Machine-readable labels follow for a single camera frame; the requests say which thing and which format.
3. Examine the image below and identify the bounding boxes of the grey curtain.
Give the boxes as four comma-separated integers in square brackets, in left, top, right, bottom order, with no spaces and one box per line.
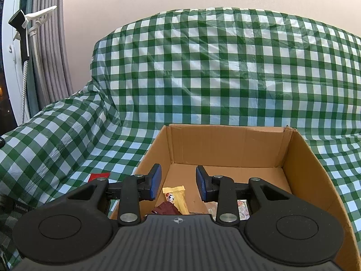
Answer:
[20,0,74,125]

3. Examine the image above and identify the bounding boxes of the clear pink printed snack packet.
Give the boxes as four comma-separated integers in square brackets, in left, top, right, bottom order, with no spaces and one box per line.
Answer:
[207,199,251,222]

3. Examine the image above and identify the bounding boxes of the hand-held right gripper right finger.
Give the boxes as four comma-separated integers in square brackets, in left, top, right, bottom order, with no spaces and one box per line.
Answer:
[195,165,292,227]

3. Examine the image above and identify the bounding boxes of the green checked cloth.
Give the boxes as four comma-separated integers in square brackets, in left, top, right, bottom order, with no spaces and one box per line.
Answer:
[0,7,361,271]

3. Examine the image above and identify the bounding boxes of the maroon snack packet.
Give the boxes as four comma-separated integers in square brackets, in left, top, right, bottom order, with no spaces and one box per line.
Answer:
[150,202,181,217]

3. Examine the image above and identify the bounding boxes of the yellow snack packet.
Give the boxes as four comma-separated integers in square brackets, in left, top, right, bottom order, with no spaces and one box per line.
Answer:
[162,185,189,215]

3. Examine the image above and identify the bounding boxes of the cardboard box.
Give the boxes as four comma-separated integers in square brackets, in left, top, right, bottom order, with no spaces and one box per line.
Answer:
[109,123,357,271]

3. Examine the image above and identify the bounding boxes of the red snack packet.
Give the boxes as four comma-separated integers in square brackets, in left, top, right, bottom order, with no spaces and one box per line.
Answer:
[88,172,111,183]

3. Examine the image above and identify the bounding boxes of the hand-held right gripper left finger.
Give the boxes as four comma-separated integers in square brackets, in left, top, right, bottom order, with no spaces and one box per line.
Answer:
[69,163,163,227]

